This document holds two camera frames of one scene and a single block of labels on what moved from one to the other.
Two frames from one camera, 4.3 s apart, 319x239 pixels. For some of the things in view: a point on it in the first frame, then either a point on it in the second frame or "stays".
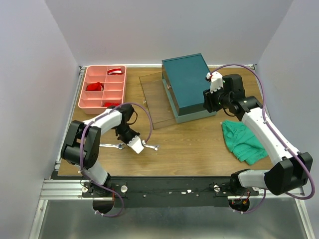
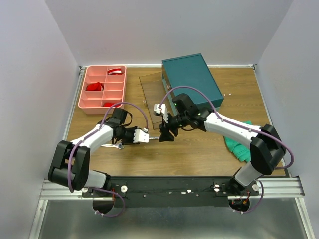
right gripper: [208, 100] -> [168, 128]
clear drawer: [157, 100] stays
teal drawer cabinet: [185, 79] stays
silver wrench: [119, 146] stays
